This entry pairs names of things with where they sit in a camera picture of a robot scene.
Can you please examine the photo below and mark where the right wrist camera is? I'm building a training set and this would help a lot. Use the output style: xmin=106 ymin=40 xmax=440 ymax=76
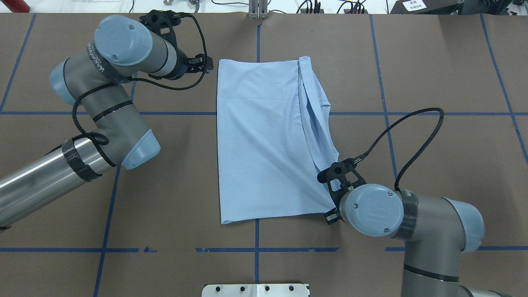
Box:
xmin=317 ymin=154 xmax=366 ymax=207

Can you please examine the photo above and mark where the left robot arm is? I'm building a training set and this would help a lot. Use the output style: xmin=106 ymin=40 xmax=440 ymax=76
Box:
xmin=0 ymin=10 xmax=214 ymax=231

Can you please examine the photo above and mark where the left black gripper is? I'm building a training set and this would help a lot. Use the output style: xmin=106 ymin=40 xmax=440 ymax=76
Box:
xmin=177 ymin=49 xmax=213 ymax=79

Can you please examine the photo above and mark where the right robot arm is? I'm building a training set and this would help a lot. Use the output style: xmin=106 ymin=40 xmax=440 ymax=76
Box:
xmin=325 ymin=184 xmax=507 ymax=297

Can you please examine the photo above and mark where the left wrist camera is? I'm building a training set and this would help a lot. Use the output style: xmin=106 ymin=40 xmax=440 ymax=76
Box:
xmin=139 ymin=10 xmax=182 ymax=48

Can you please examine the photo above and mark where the aluminium frame post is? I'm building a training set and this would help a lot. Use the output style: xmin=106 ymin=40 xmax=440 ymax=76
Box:
xmin=248 ymin=0 xmax=269 ymax=19

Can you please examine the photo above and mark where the white camera mast with base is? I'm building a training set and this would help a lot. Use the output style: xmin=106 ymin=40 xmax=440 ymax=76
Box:
xmin=201 ymin=283 xmax=311 ymax=297

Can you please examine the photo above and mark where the light blue t-shirt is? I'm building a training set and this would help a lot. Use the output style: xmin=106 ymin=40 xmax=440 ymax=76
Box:
xmin=217 ymin=56 xmax=339 ymax=224

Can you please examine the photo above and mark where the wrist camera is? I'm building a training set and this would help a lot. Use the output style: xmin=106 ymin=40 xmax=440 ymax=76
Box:
xmin=317 ymin=154 xmax=366 ymax=207
xmin=139 ymin=10 xmax=182 ymax=48

